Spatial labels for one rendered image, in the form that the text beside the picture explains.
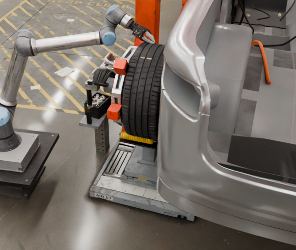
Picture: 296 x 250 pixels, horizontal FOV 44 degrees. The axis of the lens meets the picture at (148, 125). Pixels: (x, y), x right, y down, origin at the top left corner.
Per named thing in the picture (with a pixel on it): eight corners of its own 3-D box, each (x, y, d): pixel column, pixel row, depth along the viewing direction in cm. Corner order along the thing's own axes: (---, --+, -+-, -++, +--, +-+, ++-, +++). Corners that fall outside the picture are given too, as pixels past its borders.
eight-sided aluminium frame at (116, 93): (121, 141, 258) (120, 72, 226) (112, 139, 260) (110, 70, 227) (143, 100, 300) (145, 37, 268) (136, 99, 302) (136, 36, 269)
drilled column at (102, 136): (106, 153, 335) (104, 115, 309) (95, 151, 337) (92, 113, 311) (110, 146, 342) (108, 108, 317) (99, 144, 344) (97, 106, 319)
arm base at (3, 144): (-12, 150, 274) (-15, 139, 268) (-3, 133, 289) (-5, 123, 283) (14, 151, 273) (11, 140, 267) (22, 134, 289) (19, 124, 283)
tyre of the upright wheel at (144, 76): (150, 137, 223) (172, 32, 228) (113, 129, 228) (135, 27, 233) (165, 144, 288) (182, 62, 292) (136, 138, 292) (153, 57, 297)
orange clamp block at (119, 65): (126, 76, 236) (124, 69, 228) (115, 74, 238) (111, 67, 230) (129, 66, 239) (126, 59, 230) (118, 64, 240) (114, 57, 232)
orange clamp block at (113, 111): (122, 113, 244) (118, 121, 237) (111, 111, 246) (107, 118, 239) (122, 104, 240) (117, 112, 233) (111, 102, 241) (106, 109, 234)
